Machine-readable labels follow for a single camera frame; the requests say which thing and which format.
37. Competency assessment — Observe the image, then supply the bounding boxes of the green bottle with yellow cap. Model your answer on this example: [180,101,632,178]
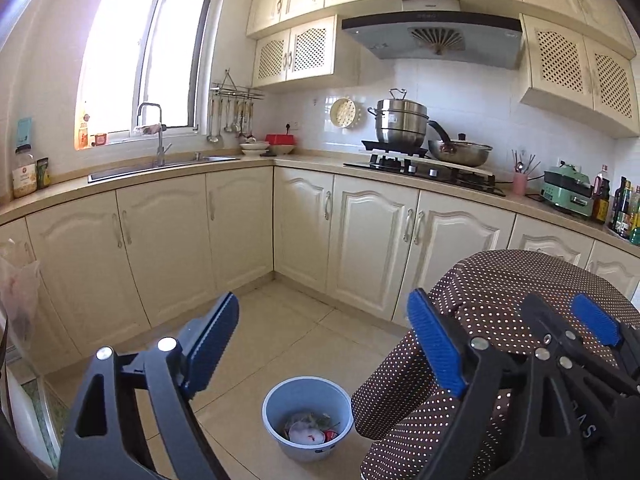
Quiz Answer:
[627,187,640,246]

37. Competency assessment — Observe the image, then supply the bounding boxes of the steel frying pan with lid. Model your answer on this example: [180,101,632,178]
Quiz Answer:
[427,120,494,167]

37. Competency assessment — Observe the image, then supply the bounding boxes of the grey range hood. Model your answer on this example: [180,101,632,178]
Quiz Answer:
[341,0,524,71]

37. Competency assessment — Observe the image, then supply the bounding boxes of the cream lattice door cabinet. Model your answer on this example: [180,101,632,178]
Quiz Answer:
[519,13,640,139]
[252,14,362,92]

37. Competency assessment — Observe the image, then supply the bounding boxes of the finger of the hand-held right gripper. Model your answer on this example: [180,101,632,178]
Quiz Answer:
[571,294,640,376]
[522,294,640,397]

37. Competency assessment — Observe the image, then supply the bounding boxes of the stainless steel sink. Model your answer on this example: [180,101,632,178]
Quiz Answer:
[88,154,242,184]

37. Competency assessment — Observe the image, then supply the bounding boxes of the black gas hob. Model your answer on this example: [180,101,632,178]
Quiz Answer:
[343,152,506,197]

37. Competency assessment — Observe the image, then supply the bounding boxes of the blue plastic bucket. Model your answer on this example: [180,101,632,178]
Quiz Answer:
[262,375,354,464]

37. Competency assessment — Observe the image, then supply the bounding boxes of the set of metal kitchen utensils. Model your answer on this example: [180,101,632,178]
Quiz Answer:
[207,98,257,144]

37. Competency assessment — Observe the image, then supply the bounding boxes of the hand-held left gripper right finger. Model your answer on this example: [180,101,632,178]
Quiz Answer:
[407,289,586,480]

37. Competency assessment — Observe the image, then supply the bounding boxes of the bundle of chopsticks and spoons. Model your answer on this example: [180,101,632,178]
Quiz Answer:
[509,148,542,176]

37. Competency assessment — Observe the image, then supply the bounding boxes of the grain jar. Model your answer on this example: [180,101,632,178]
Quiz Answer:
[12,144,37,199]

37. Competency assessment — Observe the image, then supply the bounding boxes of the steel faucet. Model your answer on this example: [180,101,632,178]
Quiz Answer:
[135,102,174,167]

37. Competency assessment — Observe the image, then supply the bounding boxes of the green electric cooker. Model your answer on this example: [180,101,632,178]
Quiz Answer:
[540,164,596,219]

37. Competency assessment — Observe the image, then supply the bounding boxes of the dark glass oil bottle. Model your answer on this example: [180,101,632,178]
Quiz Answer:
[612,176,630,237]

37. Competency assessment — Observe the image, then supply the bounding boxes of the white pink plastic bag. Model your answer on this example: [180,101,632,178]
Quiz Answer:
[287,419,327,447]

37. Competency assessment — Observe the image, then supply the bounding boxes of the cream round steamer tray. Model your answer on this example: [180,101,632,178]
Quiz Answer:
[329,98,360,129]

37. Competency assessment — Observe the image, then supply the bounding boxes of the metal utensil rack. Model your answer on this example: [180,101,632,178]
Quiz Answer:
[209,68,266,102]

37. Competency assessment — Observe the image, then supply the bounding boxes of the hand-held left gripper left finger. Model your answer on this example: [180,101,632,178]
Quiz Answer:
[57,291,240,480]

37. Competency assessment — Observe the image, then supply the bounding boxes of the stainless steel steamer pot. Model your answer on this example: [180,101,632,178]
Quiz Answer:
[368,88,431,149]

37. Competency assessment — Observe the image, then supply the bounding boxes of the row of cream base cabinets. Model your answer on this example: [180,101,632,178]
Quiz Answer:
[0,164,640,377]

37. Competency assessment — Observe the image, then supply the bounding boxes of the brown polka dot tablecloth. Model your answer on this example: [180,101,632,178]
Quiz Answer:
[349,248,640,480]

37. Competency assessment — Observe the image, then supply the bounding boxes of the sliding window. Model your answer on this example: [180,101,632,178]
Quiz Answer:
[75,0,217,152]

